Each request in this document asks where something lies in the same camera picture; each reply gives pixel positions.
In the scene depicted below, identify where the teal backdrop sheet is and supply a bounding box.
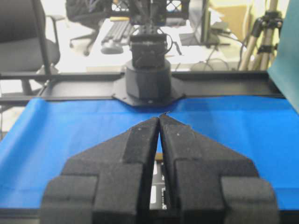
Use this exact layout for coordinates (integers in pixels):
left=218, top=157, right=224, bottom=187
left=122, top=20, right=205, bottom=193
left=268, top=0, right=299, bottom=112

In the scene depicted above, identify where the camera tripod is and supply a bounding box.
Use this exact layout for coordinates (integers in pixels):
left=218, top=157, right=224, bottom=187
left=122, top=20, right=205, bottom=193
left=237, top=0, right=284, bottom=71

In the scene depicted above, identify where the black keyboard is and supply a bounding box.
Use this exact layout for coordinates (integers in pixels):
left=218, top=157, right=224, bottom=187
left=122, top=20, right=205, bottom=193
left=101, top=21, right=134, bottom=44

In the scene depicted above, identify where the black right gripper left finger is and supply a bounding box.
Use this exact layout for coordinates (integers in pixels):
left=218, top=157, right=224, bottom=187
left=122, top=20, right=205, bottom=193
left=40, top=117, right=159, bottom=224

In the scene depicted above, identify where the black metal table frame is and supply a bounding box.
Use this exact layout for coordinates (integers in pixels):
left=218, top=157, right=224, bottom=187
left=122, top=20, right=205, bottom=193
left=0, top=71, right=284, bottom=107

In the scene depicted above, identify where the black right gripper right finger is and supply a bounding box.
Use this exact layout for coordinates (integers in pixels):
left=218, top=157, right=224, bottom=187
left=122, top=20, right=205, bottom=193
left=159, top=115, right=280, bottom=224

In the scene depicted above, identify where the black office chair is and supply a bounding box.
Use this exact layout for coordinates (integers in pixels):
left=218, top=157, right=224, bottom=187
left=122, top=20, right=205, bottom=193
left=65, top=0, right=112, bottom=56
left=0, top=0, right=65, bottom=95

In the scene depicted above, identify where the blue table cloth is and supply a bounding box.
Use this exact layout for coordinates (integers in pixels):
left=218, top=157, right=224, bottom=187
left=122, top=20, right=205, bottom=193
left=0, top=96, right=299, bottom=210

